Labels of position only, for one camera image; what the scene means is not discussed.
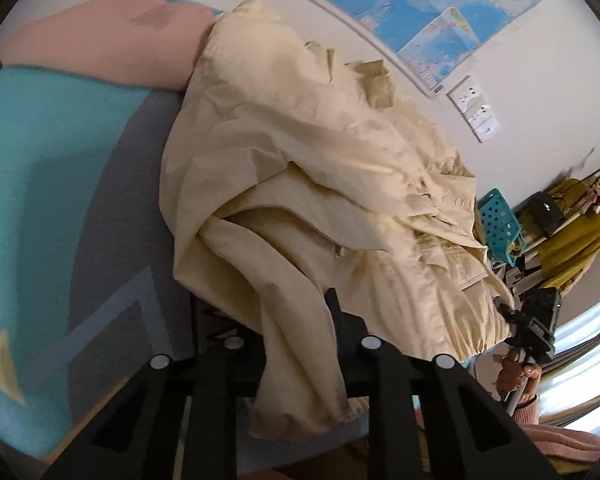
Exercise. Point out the cream jacket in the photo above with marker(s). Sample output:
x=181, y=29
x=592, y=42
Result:
x=305, y=160

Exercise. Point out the colourful wall map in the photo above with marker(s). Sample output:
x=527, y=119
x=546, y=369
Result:
x=430, y=10

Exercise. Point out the blue plastic basket rack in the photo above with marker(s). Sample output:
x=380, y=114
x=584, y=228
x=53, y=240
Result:
x=500, y=220

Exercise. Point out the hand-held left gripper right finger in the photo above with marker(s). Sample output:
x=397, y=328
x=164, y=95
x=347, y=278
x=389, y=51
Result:
x=395, y=410

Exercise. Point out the person's right hand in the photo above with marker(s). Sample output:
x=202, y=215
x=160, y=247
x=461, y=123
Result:
x=510, y=375

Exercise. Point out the black handbag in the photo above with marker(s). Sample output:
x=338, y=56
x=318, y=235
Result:
x=545, y=210

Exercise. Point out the white wall socket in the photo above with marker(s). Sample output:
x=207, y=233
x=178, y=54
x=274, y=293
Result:
x=477, y=112
x=465, y=92

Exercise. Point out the teal grey printed bedsheet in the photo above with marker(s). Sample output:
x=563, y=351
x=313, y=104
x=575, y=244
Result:
x=30, y=160

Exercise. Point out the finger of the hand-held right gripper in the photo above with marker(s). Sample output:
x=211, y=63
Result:
x=509, y=316

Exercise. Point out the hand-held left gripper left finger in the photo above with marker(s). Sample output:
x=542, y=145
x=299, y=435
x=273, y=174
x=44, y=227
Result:
x=210, y=385

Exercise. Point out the white curtain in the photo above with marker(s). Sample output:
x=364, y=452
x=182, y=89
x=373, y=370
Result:
x=585, y=375

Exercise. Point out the mustard hanging garment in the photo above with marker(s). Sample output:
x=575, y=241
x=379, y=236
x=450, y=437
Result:
x=575, y=245

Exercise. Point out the person's right forearm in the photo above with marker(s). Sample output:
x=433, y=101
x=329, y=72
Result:
x=555, y=440

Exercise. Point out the red white hanging ornament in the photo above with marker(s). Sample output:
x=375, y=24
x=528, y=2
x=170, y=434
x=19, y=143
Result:
x=596, y=195

